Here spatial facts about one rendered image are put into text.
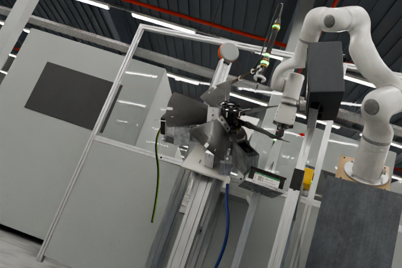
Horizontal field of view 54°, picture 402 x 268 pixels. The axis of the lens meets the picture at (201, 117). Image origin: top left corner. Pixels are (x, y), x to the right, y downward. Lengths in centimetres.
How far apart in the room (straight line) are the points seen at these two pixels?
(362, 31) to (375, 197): 68
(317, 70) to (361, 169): 66
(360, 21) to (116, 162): 203
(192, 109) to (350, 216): 100
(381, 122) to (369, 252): 51
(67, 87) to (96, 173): 149
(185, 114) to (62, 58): 257
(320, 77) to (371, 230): 69
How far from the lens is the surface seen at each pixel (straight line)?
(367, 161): 185
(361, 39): 179
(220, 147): 199
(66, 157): 416
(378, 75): 179
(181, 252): 219
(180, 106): 222
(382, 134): 179
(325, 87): 134
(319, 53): 140
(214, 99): 239
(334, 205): 176
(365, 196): 178
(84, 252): 308
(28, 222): 419
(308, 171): 232
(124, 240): 296
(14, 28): 810
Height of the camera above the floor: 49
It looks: 17 degrees up
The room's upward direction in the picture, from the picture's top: 20 degrees clockwise
